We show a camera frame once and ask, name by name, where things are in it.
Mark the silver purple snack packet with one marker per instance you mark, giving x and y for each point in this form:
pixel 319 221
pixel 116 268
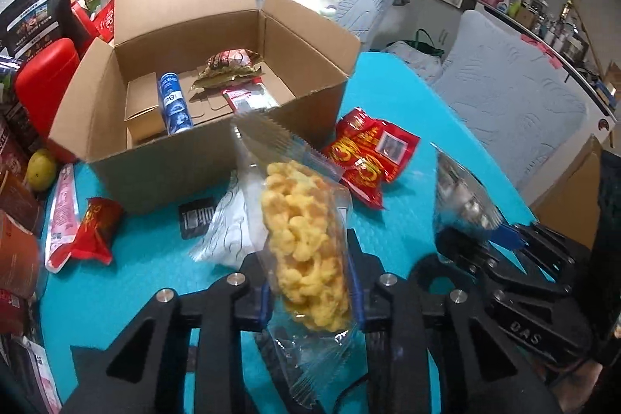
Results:
pixel 461 200

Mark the pink white snack packet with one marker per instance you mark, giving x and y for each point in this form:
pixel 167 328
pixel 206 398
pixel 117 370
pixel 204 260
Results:
pixel 63 221

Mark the small red snack packet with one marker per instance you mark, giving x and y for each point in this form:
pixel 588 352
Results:
pixel 96 231

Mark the red white snack bar packet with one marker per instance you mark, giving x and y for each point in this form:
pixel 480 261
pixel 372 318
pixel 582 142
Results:
pixel 249 96

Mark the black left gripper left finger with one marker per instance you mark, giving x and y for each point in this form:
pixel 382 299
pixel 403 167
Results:
pixel 143 370

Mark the grey cushioned chair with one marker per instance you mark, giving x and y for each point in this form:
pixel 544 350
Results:
pixel 508 94

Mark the red yellow snack packet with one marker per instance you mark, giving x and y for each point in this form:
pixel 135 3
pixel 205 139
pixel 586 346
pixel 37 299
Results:
pixel 371 152

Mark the yellow lemon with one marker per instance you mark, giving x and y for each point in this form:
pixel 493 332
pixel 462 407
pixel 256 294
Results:
pixel 42 170

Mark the gold rectangular box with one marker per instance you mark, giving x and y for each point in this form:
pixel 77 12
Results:
pixel 142 116

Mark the yellow puffed snack bag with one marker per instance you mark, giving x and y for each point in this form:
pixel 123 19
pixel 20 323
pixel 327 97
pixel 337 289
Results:
pixel 284 204

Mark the open cardboard box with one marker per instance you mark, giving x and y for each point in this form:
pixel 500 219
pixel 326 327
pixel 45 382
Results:
pixel 306 62

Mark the brown gold snack packet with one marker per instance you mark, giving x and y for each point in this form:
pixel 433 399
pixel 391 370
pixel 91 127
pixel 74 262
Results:
pixel 228 66

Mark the brown box right edge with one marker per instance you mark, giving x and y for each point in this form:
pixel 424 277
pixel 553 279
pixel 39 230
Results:
pixel 570 206

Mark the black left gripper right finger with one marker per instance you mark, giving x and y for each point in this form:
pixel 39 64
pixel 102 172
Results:
pixel 408 332

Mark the black snack pouch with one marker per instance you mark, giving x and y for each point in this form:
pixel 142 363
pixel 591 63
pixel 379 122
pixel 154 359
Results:
pixel 27 26

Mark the blue cylindrical snack tube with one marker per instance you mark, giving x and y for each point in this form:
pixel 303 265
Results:
pixel 173 107

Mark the red plastic canister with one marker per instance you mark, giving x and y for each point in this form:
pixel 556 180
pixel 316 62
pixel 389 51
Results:
pixel 40 88

